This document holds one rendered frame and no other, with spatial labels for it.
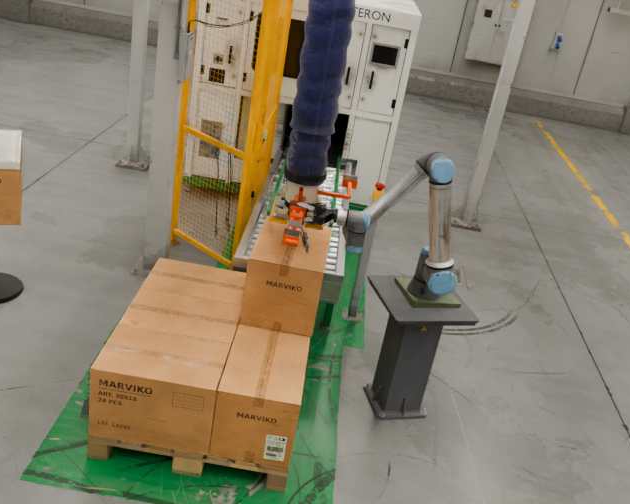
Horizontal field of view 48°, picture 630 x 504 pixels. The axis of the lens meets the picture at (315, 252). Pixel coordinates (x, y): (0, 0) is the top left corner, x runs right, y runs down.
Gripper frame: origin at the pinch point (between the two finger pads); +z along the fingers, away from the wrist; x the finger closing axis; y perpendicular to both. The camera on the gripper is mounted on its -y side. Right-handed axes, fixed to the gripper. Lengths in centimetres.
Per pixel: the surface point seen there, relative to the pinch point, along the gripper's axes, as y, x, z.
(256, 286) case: -3.3, -44.9, 15.3
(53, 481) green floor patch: -82, -123, 93
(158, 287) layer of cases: 20, -69, 72
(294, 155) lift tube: 20.5, 22.0, 6.6
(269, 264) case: -3.5, -30.7, 10.2
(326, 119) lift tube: 18.6, 44.1, -6.7
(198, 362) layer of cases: -45, -69, 36
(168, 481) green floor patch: -70, -123, 41
